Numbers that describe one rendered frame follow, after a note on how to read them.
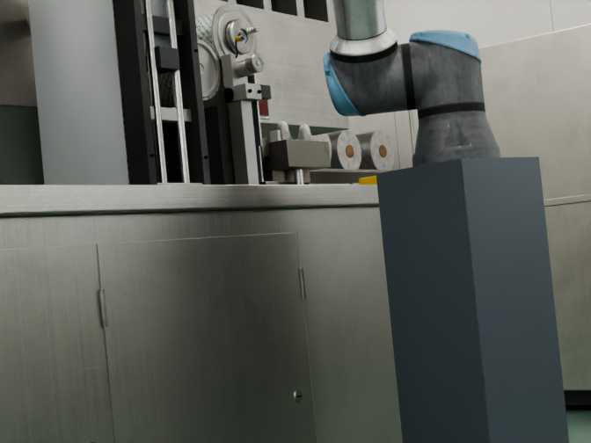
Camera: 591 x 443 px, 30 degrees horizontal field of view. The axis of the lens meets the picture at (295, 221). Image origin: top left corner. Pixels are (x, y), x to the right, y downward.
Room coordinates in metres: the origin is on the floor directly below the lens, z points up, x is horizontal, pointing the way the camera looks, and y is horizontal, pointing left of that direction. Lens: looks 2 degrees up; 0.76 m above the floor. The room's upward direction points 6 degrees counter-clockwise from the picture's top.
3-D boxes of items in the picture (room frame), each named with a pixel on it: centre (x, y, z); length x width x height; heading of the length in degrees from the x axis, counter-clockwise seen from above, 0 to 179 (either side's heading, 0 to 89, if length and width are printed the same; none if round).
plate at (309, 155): (2.57, 0.11, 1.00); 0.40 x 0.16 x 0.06; 53
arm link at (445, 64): (1.89, -0.28, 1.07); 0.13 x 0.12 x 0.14; 83
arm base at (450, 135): (1.89, -0.29, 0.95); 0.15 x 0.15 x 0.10
